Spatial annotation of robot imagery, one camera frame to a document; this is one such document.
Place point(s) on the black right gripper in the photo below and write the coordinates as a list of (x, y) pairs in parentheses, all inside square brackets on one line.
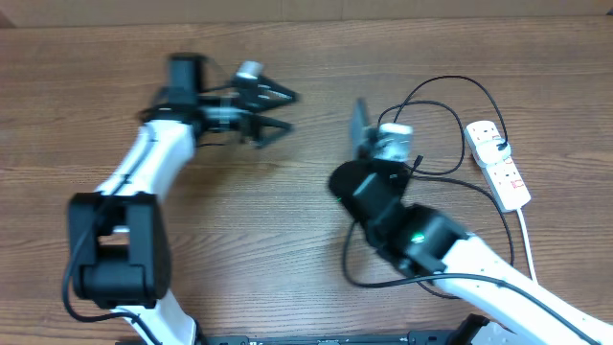
[(399, 177)]

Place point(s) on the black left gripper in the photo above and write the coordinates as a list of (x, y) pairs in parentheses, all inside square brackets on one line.
[(259, 101)]

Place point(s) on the blue Samsung Galaxy smartphone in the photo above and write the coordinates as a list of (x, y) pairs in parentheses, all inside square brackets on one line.
[(360, 130)]

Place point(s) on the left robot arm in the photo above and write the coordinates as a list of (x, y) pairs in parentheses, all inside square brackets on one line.
[(120, 262)]

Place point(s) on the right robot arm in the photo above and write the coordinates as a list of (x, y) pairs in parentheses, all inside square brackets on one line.
[(424, 244)]

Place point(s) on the white charger plug adapter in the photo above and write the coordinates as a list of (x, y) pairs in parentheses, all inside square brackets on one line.
[(491, 152)]

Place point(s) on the white power strip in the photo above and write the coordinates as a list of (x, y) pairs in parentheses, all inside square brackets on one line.
[(507, 186)]

